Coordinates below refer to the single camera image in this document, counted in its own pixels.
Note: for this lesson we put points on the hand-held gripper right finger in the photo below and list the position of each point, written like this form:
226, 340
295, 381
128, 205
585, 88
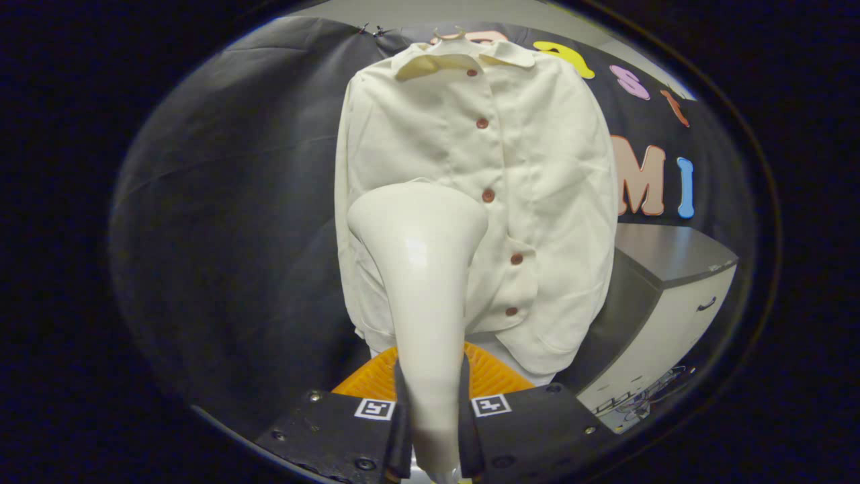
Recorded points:
531, 433

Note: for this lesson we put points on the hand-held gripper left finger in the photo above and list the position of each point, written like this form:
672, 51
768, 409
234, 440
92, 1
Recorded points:
329, 433

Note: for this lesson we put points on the white garment steamer head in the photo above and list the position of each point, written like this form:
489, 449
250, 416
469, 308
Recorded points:
423, 282

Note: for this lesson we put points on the cream button-up shirt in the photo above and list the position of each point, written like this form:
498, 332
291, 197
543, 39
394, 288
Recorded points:
551, 202

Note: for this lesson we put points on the beige clothes hanger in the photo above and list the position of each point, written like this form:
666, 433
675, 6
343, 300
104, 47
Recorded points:
449, 32

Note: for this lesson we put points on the grey and white cabinet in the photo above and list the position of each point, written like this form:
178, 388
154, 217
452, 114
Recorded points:
672, 255

